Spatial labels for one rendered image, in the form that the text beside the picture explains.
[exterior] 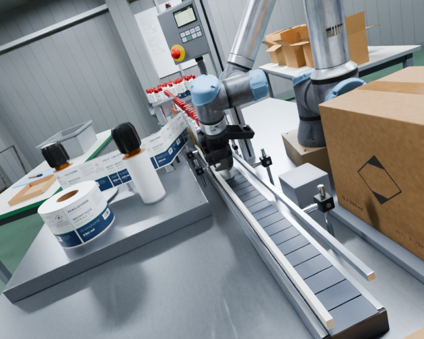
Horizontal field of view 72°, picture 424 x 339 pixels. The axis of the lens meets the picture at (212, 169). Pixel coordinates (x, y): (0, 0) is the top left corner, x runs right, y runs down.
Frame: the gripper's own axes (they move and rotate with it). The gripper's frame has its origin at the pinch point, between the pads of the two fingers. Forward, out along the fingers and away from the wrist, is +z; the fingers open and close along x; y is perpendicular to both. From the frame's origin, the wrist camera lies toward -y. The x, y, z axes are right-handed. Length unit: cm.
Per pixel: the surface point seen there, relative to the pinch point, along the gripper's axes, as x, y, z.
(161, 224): 9.0, 27.6, 1.9
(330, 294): 51, 1, -23
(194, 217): 10.3, 17.5, 4.0
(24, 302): 13, 74, 4
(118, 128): -20.2, 28.8, -15.9
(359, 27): -109, -148, 49
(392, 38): -307, -423, 249
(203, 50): -39.5, -9.7, -19.8
